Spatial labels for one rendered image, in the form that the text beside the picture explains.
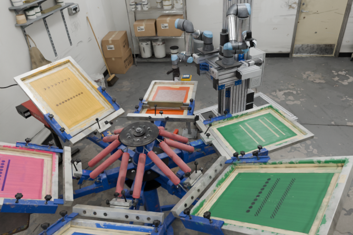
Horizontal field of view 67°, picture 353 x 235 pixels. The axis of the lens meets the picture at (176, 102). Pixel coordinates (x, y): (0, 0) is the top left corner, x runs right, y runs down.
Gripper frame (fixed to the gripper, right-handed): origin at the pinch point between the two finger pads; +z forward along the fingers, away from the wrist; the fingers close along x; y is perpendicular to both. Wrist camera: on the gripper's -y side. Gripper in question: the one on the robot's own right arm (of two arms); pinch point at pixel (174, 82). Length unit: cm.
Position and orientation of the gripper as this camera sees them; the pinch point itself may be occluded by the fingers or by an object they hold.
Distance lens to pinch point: 337.0
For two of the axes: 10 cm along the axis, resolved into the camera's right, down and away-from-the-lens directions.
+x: 1.6, -5.3, 8.3
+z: 0.7, 8.4, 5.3
